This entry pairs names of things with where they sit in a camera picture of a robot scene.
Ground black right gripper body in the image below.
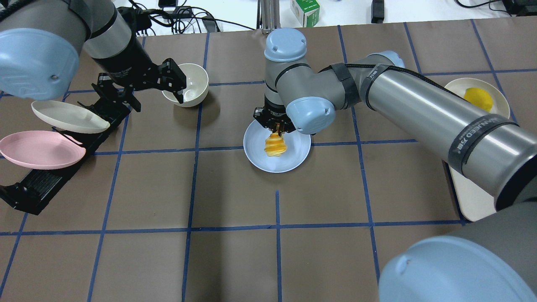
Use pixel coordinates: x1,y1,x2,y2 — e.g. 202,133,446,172
253,107,297,134

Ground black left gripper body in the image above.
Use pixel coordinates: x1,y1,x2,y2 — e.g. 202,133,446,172
92,58,187,103

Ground croissant bread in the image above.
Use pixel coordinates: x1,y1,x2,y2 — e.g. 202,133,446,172
263,132,288,157

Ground light blue plate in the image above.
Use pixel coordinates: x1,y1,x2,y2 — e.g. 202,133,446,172
243,120,311,173

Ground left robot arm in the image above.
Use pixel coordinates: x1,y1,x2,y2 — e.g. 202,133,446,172
0,0,187,103

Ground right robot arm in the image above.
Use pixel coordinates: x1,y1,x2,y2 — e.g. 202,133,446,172
254,28,537,302

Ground cream plate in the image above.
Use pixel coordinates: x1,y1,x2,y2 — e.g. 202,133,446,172
31,101,110,134

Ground pink plate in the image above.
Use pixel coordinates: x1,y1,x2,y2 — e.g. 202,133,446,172
0,130,86,170

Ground white round plate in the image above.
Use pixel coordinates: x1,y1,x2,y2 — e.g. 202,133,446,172
445,77,511,119

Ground cream bowl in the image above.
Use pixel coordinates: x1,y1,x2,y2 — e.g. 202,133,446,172
162,63,209,108

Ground green white box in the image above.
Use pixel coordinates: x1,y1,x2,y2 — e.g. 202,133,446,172
290,0,321,27

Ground black dish rack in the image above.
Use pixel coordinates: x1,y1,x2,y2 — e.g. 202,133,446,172
0,72,131,216

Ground yellow lemon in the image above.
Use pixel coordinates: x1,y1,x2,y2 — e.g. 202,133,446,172
463,87,494,112

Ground white rectangular tray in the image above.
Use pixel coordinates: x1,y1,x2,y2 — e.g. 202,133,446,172
448,166,497,222

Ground aluminium frame post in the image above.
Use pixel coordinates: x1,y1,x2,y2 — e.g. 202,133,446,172
256,0,281,34

